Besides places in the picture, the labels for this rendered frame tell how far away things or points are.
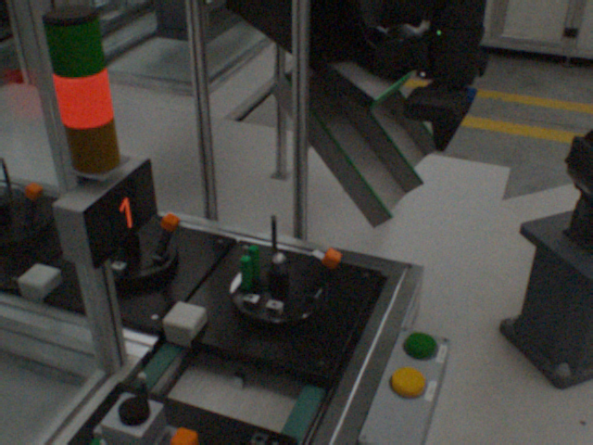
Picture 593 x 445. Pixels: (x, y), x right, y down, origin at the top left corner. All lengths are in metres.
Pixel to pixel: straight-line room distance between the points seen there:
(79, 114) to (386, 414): 0.49
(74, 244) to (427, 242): 0.76
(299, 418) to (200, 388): 0.16
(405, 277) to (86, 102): 0.58
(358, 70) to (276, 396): 0.51
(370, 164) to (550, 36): 3.87
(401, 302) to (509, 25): 4.07
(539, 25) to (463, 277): 3.82
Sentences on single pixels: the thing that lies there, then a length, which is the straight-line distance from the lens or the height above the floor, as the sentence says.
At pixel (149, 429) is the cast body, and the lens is 0.69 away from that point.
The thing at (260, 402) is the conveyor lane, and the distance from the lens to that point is 0.92.
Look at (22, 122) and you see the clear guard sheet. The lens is 0.70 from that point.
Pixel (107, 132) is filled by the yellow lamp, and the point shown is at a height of 1.30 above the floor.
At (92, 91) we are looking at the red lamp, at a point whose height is 1.35.
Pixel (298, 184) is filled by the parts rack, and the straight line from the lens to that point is 1.11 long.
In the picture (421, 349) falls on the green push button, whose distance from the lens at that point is 0.92.
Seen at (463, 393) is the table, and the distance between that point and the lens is 1.03.
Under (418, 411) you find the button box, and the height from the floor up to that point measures 0.96.
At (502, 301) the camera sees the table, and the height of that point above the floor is 0.86.
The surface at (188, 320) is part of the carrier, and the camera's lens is 0.93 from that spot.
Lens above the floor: 1.59
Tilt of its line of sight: 33 degrees down
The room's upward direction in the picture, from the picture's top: straight up
